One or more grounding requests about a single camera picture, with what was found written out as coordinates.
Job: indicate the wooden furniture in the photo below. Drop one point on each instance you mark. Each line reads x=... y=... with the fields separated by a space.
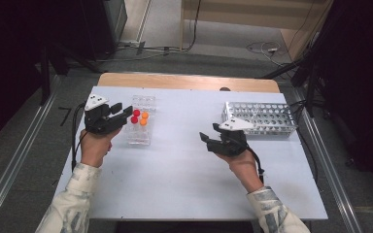
x=246 y=14

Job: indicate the metal floor rail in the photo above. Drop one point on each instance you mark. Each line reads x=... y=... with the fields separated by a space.
x=19 y=155
x=336 y=191

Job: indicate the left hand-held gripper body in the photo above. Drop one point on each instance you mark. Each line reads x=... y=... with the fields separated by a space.
x=98 y=119

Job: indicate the metal test tube rack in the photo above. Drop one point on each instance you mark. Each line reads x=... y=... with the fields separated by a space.
x=272 y=121

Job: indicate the person's left hand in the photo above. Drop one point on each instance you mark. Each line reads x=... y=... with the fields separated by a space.
x=94 y=149

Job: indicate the person's right hand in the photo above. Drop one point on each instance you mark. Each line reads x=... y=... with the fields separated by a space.
x=243 y=168

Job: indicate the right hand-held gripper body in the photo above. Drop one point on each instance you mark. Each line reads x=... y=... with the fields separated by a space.
x=230 y=142

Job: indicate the black cabinet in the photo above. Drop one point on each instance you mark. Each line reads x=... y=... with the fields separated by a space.
x=108 y=26

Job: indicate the black metal stand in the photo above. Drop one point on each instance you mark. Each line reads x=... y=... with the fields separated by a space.
x=45 y=74
x=311 y=84

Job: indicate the clear plastic tube rack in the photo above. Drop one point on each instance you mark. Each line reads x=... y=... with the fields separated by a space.
x=140 y=136

